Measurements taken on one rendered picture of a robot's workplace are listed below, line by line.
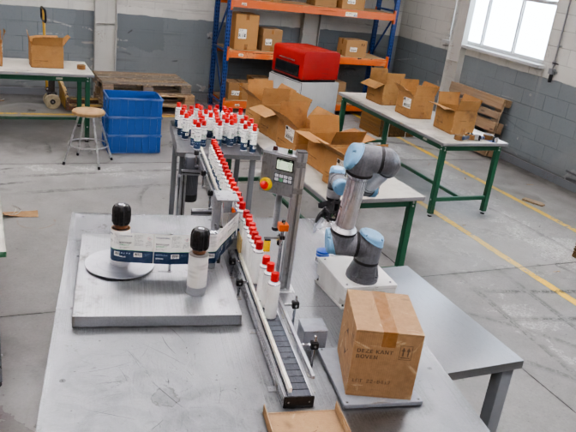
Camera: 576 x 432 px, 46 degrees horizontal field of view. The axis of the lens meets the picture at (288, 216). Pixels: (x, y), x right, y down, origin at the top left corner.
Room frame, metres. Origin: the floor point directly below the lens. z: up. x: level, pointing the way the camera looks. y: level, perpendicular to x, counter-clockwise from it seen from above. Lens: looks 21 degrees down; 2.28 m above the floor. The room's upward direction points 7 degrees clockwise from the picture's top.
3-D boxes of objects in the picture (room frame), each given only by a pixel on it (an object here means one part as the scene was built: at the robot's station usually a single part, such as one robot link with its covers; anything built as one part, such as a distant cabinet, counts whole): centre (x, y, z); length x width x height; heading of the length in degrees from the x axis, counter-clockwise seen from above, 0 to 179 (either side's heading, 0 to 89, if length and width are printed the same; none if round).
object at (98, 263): (2.74, 0.73, 0.89); 0.31 x 0.31 x 0.01
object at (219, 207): (3.12, 0.31, 1.01); 0.14 x 0.13 x 0.26; 16
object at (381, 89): (8.01, -0.94, 0.97); 0.51 x 0.36 x 0.37; 119
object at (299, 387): (2.73, 0.10, 0.86); 1.65 x 0.08 x 0.04; 16
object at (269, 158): (2.86, 0.05, 1.38); 0.17 x 0.10 x 0.19; 71
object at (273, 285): (2.45, 0.02, 0.98); 0.05 x 0.05 x 0.20
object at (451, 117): (6.92, -1.55, 0.97); 0.43 x 0.42 x 0.37; 113
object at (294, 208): (2.81, -0.02, 1.16); 0.04 x 0.04 x 0.67; 16
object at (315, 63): (8.63, 0.03, 0.61); 0.70 x 0.60 x 1.22; 38
